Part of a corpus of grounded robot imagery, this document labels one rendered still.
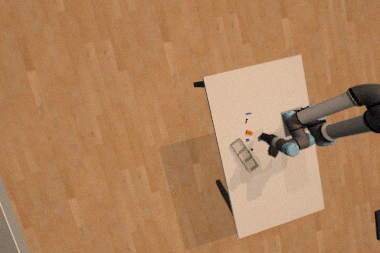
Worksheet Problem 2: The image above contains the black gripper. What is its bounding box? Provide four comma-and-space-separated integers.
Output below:
258, 133, 283, 158

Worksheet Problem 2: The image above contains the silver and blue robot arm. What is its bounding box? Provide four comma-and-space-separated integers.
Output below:
275, 84, 380, 157

